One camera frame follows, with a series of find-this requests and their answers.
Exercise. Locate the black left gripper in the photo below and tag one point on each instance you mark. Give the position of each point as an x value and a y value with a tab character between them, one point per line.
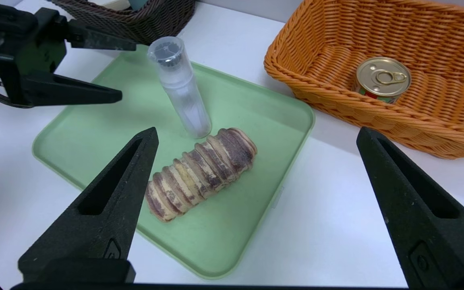
34	52

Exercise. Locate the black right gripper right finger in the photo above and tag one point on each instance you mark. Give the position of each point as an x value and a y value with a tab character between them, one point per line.
437	241

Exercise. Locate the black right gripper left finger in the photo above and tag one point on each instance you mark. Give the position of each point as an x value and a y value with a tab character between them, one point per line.
95	237

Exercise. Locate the white soap bar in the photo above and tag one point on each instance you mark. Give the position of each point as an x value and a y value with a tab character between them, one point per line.
115	4

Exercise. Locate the blue-grey plastic cup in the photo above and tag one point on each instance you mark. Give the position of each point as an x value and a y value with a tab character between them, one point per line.
139	4

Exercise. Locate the tin can with gold lid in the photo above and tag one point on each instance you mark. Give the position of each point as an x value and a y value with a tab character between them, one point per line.
383	78

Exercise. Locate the dark brown wicker basket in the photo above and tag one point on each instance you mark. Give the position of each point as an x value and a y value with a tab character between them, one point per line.
147	24

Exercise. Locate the orange wicker basket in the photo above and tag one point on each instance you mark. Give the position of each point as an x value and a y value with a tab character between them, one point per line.
437	40

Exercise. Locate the white bottle with clear cap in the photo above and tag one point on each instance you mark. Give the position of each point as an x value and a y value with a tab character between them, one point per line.
183	92

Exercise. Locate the striped purple bread roll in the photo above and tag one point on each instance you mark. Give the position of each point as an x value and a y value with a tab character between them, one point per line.
208	169

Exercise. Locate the light green plastic tray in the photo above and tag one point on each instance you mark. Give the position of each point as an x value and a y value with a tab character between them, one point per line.
248	121

